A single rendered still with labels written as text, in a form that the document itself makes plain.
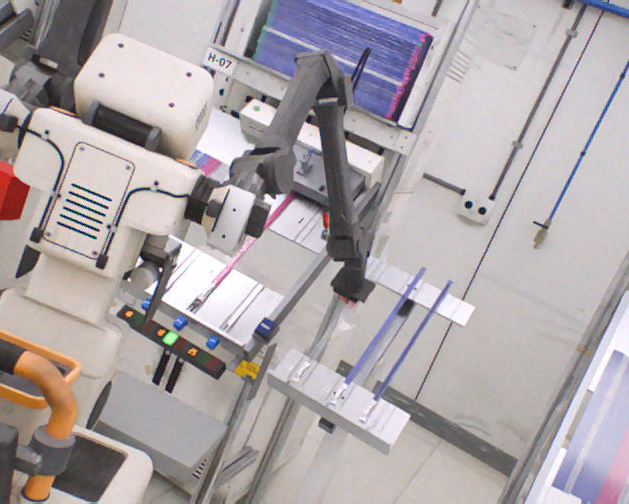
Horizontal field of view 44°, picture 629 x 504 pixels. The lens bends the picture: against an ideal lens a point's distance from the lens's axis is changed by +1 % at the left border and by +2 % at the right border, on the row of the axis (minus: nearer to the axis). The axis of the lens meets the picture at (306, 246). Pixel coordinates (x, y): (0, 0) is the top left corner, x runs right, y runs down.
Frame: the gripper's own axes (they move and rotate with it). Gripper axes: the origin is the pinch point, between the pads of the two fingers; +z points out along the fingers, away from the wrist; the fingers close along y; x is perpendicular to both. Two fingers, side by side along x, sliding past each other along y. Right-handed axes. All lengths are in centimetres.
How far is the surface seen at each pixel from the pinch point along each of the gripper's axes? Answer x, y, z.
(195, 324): 24.5, 33.7, 7.4
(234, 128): -43, 69, 8
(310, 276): -5.4, 15.8, 6.7
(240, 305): 13.3, 26.7, 6.7
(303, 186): -29.4, 33.5, 2.1
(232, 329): 20.7, 24.1, 6.6
